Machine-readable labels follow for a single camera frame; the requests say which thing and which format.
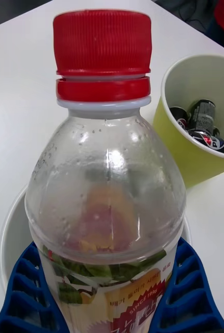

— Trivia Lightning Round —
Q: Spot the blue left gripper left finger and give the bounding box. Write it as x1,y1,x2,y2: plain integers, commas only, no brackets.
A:
0,240,69,333

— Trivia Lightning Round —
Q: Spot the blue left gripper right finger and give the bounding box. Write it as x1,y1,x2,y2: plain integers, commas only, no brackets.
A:
150,236,224,333

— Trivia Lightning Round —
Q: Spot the clear bottle red cap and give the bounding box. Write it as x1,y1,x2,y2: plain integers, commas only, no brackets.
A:
24,9,187,333

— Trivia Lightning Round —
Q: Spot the yellow-green plastic waste bin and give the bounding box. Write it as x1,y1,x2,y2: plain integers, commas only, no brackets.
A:
153,54,224,188

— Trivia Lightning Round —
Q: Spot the black can blue red logo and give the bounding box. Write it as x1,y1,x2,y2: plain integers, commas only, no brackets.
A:
187,129,224,157

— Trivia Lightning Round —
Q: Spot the black can grey print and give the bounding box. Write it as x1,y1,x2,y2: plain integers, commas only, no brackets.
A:
188,98,217,132

